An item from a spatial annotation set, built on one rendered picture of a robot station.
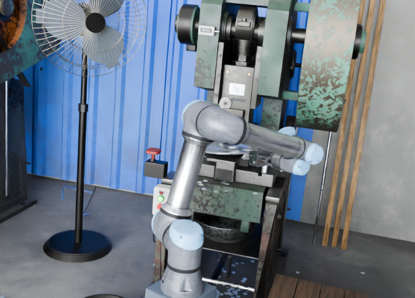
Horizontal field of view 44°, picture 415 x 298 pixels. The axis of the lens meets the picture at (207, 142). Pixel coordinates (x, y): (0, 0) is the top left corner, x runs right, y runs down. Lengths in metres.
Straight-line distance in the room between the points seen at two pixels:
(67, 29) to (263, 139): 1.27
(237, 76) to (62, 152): 2.10
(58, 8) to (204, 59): 0.79
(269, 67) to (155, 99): 1.61
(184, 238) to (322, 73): 0.82
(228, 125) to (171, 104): 2.04
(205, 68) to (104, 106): 1.70
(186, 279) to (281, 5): 1.22
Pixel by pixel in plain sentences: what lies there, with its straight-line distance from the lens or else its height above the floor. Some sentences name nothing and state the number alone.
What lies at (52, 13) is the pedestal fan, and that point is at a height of 1.32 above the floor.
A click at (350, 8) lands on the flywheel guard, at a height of 1.45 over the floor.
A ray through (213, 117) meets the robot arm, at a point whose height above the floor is 1.06.
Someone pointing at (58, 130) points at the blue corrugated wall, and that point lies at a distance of 4.13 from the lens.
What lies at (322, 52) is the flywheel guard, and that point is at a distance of 1.99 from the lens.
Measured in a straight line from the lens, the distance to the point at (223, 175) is 2.35.
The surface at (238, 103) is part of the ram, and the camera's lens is 2.37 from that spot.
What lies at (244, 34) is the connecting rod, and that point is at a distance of 2.35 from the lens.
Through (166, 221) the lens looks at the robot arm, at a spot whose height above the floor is 0.66.
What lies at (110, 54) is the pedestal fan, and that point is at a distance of 2.77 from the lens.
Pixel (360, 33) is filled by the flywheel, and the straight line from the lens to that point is 2.34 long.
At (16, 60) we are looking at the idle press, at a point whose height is 1.03.
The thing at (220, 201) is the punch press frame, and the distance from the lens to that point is 2.33.
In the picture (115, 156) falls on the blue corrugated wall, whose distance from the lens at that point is 3.93.
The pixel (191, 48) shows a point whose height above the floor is 1.22.
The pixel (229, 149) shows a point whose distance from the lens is 2.31.
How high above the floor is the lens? 1.38
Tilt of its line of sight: 14 degrees down
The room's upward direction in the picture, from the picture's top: 6 degrees clockwise
